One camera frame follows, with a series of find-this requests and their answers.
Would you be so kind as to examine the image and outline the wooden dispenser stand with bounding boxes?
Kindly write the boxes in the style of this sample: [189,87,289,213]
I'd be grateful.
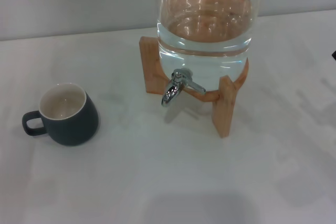
[138,36,250,138]

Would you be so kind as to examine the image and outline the glass water dispenser jar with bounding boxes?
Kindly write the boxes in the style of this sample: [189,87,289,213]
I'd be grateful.
[154,0,263,93]

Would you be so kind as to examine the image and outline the chrome faucet with lever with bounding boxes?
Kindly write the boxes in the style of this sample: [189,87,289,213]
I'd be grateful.
[161,68,206,108]

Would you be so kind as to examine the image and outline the black cup with white interior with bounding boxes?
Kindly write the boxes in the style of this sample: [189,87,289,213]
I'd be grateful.
[22,82,100,146]

